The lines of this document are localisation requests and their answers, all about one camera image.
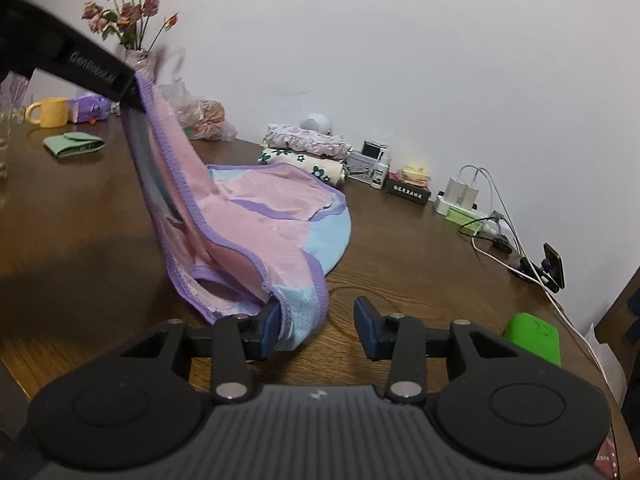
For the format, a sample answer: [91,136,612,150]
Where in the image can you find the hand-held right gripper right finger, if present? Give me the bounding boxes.
[353,296,521,403]

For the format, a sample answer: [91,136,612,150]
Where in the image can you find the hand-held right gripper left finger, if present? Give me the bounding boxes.
[119,300,283,403]

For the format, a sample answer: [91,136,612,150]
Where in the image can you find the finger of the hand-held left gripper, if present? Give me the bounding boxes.
[119,74,150,114]

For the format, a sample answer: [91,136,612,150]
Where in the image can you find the pink and purple garment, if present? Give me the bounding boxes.
[120,71,352,353]

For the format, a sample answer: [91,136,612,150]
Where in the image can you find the pink textured vase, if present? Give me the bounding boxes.
[121,47,168,86]

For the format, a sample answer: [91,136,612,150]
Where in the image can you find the purple tissue pack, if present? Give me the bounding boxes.
[67,94,112,125]

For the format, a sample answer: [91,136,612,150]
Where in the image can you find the clear plastic bag of snacks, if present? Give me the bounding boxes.
[157,80,238,143]

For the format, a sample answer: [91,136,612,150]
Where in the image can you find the yellow mug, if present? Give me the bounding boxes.
[25,97,70,129]

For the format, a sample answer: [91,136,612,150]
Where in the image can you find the green folded cloth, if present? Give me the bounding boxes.
[42,131,107,160]

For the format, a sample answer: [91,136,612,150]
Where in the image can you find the dried pink flowers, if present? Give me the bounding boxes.
[81,0,179,52]

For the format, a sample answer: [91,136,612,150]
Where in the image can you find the black printed box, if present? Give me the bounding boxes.
[384,173,432,207]

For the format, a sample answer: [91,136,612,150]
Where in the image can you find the white power strip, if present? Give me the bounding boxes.
[433,192,511,241]

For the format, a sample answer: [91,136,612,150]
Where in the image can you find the green translucent case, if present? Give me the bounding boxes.
[444,206,493,233]

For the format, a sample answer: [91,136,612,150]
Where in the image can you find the stack of yellow packets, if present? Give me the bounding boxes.
[395,164,432,188]

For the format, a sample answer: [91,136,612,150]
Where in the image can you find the white printed tin box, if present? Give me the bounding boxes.
[345,151,391,182]

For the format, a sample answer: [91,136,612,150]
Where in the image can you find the bright green pouch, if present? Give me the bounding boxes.
[502,312,563,367]

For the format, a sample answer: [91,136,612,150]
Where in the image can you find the folded cream flower-print garment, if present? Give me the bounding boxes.
[257,147,346,185]

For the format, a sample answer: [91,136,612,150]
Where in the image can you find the folded ruffled floral garment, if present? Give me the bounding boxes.
[263,123,348,160]

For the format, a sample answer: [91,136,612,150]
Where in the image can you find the small silver device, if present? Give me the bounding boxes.
[362,140,391,163]

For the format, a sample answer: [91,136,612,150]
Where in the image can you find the white round lamp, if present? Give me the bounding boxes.
[300,112,334,135]

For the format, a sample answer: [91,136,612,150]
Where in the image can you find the black phone holder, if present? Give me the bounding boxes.
[508,242,567,295]

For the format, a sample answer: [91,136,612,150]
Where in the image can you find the white paper sheet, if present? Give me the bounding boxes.
[582,322,628,406]

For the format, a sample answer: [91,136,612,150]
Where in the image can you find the white charging cable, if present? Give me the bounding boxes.
[457,164,603,361]

